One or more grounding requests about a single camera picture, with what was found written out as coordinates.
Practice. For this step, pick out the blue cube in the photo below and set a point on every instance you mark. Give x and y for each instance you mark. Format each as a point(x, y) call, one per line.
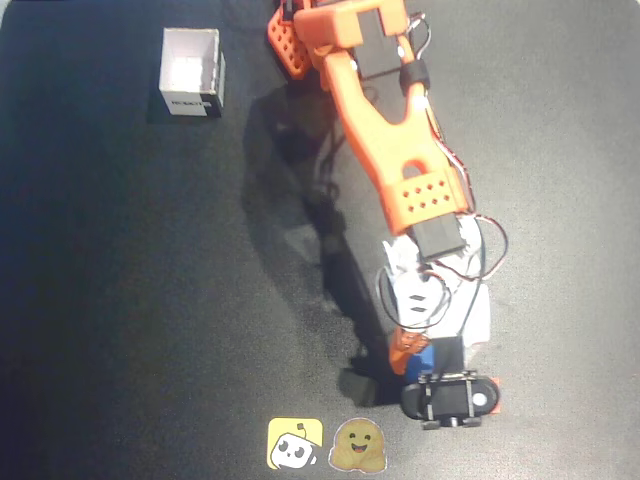
point(422, 362)

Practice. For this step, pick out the orange and white robot arm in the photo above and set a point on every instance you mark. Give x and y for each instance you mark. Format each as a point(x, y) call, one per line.
point(395, 140)

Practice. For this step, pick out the red cube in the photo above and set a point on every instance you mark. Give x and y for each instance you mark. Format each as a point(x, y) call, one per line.
point(498, 407)

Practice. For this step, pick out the white cardboard box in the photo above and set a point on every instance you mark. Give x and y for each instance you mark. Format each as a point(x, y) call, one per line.
point(192, 65)

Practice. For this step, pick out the hugging face emoji sticker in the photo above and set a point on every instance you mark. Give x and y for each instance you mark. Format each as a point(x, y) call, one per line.
point(358, 445)

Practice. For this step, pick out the yellow robot sticker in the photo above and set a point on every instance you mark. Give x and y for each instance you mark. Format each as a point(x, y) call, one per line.
point(295, 444)

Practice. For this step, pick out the black mat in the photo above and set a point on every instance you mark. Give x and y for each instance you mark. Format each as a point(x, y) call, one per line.
point(150, 300)

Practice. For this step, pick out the black gripper-mounted camera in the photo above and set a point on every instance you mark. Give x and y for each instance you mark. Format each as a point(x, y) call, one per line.
point(447, 400)

